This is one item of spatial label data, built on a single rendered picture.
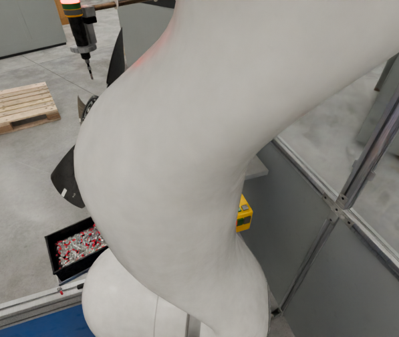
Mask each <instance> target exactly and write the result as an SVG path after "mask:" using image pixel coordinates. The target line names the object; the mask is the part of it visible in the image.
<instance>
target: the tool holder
mask: <svg viewBox="0 0 399 337"><path fill-rule="evenodd" d="M82 8H83V9H82V12H84V13H83V15H82V19H83V22H84V26H85V29H86V34H87V35H86V36H87V39H88V43H89V45H87V46H83V47H79V46H77V45H76V43H73V44H71V45H70V51H71V52H73V53H88V52H91V51H95V50H96V49H97V46H96V43H97V39H96V34H95V31H94V26H93V23H97V19H96V16H95V15H96V12H95V9H94V6H91V5H88V7H82ZM83 10H84V11H83Z"/></svg>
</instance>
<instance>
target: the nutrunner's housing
mask: <svg viewBox="0 0 399 337"><path fill-rule="evenodd" d="M68 21H69V24H70V27H71V31H72V34H73V36H74V39H75V41H76V45H77V46H79V47H83V46H87V45H89V43H88V39H87V36H86V35H87V34H86V29H85V26H84V22H83V19H82V16H80V17H68ZM80 55H81V57H82V59H83V60H88V59H90V58H91V55H90V53H89V52H88V53H81V54H80Z"/></svg>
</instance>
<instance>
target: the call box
mask: <svg viewBox="0 0 399 337"><path fill-rule="evenodd" d="M241 205H247V206H248V208H249V209H248V210H245V211H244V210H243V209H242V208H241ZM239 207H240V208H241V212H238V215H237V219H240V218H244V217H248V216H251V218H252V214H253V210H252V209H251V208H250V206H249V204H248V202H247V201H246V199H245V198H244V196H243V194H241V201H240V205H239ZM250 224H251V221H250V223H247V224H242V225H240V226H236V232H240V231H244V230H246V229H249V227H250Z"/></svg>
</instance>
